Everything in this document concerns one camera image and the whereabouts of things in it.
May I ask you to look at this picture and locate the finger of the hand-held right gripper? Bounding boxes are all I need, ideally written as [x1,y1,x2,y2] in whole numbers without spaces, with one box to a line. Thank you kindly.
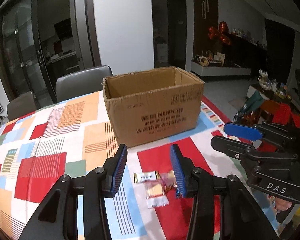
[224,121,300,145]
[210,135,299,164]

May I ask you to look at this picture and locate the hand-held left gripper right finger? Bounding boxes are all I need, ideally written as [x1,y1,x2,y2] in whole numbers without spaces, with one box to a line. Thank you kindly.
[170,144,279,240]

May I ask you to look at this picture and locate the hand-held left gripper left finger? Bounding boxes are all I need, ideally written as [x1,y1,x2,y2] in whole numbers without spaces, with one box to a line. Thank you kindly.
[17,144,128,240]

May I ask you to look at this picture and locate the gold white snack packet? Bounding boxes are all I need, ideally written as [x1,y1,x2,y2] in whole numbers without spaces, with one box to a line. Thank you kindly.
[133,170,160,183]

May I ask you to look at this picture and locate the clear cracker packet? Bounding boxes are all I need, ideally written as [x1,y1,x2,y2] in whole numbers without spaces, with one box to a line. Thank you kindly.
[143,181,169,208]

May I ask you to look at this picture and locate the brown cardboard box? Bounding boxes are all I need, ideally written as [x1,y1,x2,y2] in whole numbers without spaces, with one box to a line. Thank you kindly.
[102,66,205,148]

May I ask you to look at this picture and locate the person's right hand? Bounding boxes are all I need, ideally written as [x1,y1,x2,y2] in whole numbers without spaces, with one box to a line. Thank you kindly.
[275,196,294,222]

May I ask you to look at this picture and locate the green cloth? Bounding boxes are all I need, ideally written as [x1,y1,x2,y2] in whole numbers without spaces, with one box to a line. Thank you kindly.
[234,90,264,120]

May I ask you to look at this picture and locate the wooden chair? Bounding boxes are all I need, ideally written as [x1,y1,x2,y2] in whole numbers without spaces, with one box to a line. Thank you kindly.
[234,100,300,153]

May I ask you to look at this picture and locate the red cloth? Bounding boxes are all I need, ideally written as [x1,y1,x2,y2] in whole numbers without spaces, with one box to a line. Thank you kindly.
[275,102,300,130]

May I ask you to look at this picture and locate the lotus ornament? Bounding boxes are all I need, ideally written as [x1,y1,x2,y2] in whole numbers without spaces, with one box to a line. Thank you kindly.
[257,69,275,90]

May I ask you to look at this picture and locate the low white cabinet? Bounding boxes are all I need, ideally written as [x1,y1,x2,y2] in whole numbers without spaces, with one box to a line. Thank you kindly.
[191,60,252,77]

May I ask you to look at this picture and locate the colourful checkered tablecloth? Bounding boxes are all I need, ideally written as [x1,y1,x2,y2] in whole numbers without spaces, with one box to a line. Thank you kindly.
[0,90,290,240]

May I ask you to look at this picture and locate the grey dining chair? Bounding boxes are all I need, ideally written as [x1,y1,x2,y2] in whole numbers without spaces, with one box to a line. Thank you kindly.
[55,65,113,103]
[7,91,38,122]

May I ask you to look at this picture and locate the red foil balloons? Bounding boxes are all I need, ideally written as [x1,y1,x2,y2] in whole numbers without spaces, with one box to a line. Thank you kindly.
[208,21,232,46]

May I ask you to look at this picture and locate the tall dark cabinet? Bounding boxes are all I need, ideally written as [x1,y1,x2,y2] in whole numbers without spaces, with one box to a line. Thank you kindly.
[192,0,219,63]

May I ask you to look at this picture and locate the sliding glass door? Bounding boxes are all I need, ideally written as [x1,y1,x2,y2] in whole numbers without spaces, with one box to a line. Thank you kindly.
[0,0,100,103]

